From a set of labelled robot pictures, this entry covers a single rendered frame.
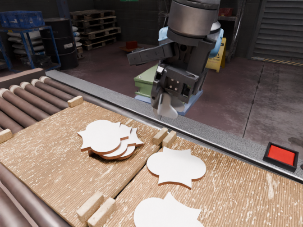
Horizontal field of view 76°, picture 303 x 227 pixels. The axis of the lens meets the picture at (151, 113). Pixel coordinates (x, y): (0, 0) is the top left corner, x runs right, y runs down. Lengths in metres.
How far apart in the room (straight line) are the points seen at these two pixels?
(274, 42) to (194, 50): 4.72
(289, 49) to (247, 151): 4.53
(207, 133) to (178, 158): 0.19
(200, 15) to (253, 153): 0.44
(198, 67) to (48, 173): 0.43
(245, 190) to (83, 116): 0.55
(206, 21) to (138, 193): 0.36
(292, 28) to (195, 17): 4.74
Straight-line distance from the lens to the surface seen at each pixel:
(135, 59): 0.42
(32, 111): 0.90
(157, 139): 0.55
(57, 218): 0.49
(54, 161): 0.58
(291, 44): 5.09
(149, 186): 0.47
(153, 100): 0.40
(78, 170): 0.54
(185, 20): 0.34
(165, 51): 0.37
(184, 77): 0.36
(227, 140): 0.66
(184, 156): 0.53
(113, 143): 0.52
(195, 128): 0.69
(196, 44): 0.35
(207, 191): 0.48
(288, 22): 5.03
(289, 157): 0.66
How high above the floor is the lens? 1.31
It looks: 32 degrees down
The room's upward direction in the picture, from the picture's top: straight up
